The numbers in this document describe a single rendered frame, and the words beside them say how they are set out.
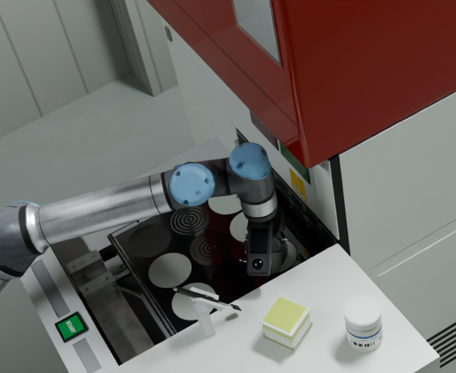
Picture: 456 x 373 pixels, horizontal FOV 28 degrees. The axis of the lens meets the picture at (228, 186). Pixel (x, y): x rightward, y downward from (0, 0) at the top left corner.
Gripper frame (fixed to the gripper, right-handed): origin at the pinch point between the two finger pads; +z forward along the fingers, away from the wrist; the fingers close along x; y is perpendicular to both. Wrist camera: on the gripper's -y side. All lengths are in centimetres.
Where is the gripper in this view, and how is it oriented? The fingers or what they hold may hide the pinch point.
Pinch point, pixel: (271, 272)
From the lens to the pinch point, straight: 205.1
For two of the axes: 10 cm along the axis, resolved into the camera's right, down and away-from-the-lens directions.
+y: 1.4, -7.4, 6.6
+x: -9.8, 0.1, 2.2
